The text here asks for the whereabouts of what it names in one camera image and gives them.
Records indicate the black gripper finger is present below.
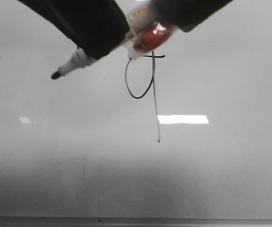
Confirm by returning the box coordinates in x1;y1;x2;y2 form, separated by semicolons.
22;0;130;60
152;0;232;32

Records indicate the red round magnet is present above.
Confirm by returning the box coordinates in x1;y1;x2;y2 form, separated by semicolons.
133;22;175;52

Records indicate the black whiteboard marker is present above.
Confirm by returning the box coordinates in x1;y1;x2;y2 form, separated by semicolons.
51;0;157;79

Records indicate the white whiteboard with metal frame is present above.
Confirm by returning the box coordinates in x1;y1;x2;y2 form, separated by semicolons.
0;0;272;219

